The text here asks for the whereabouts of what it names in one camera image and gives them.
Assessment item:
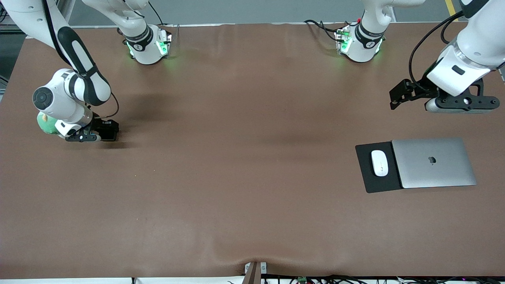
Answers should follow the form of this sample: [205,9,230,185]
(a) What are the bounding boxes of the black phone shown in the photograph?
[101,120,120,142]

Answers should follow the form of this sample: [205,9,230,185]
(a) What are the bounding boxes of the white computer mouse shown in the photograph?
[371,150,389,177]

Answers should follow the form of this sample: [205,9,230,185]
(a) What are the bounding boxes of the black mouse pad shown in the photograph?
[355,141,404,194]

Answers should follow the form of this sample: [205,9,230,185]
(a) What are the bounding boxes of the green dinosaur plush toy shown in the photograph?
[37,112,69,139]

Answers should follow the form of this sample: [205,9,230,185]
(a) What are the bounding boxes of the silver laptop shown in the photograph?
[391,137,477,189]

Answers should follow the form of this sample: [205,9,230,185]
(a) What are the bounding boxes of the brown table cover mat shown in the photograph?
[0,22,505,279]

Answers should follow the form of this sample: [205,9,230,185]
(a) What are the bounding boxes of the black left arm base cables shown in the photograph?
[304,19,348,42]

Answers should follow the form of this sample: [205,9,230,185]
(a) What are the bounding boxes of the black right arm base cable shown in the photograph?
[148,0,180,38]

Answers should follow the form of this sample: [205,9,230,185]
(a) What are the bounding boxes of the metal table clamp bracket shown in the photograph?
[244,261,268,284]

